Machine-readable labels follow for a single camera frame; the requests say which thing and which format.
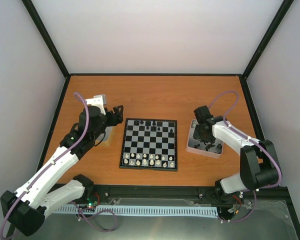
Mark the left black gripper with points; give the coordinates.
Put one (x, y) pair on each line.
(119, 116)

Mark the left green-lit circuit board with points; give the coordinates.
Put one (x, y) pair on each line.
(92, 203)

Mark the left metal tray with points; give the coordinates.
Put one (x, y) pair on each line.
(106, 138)

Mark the black and silver chessboard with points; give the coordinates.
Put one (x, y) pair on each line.
(138, 140)

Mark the light blue cable duct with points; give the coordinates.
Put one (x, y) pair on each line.
(153, 211)

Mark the right pink tray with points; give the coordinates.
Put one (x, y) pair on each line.
(214, 152)

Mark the black aluminium frame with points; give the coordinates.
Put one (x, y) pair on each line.
(279, 16)

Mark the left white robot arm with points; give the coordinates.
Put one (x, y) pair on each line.
(27, 207)

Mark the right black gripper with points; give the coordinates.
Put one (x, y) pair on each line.
(196, 135)

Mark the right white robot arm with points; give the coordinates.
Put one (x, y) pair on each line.
(258, 166)

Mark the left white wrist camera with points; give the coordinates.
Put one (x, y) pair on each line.
(99, 101)

